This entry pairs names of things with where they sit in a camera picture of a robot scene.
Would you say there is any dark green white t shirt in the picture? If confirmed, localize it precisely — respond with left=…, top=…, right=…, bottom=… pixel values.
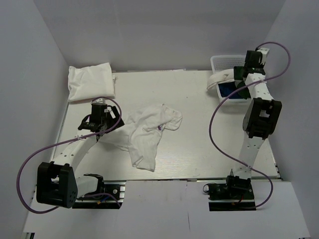
left=206, top=69, right=250, bottom=102

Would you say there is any white plastic laundry basket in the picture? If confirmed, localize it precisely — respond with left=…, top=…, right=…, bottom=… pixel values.
left=210, top=55, right=250, bottom=106

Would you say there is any white graphic t shirt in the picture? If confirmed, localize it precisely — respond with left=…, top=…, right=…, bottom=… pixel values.
left=99, top=104, right=182, bottom=172

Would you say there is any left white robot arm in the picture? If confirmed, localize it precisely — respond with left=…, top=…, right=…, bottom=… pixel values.
left=36, top=103, right=124, bottom=208

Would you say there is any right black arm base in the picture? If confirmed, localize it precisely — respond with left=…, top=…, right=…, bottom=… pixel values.
left=203, top=175, right=256, bottom=212

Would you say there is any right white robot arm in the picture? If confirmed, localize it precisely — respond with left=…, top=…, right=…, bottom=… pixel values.
left=232, top=47, right=282, bottom=180

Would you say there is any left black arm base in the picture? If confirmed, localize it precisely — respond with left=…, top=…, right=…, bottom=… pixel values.
left=72, top=174, right=124, bottom=209

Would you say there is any blue t shirt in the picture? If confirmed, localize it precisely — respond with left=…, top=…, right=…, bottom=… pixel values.
left=218, top=82, right=243, bottom=100

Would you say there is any folded white t shirt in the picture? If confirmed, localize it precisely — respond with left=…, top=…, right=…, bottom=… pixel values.
left=68, top=62, right=115, bottom=102

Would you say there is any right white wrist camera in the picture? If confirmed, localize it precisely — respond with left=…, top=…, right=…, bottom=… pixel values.
left=255, top=47, right=270, bottom=64

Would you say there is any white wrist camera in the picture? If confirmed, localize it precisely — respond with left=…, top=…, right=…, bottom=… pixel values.
left=91, top=98, right=105, bottom=105
left=255, top=47, right=270, bottom=64

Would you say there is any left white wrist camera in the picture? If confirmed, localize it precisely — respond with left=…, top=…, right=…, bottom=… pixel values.
left=91, top=98, right=105, bottom=105

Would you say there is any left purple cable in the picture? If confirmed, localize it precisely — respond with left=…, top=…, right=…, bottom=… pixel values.
left=19, top=99, right=123, bottom=214

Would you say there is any purple cable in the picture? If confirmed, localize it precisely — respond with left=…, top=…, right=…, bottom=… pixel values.
left=19, top=99, right=123, bottom=214
left=208, top=41, right=292, bottom=209

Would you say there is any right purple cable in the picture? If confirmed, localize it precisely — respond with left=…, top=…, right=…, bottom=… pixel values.
left=208, top=41, right=292, bottom=209

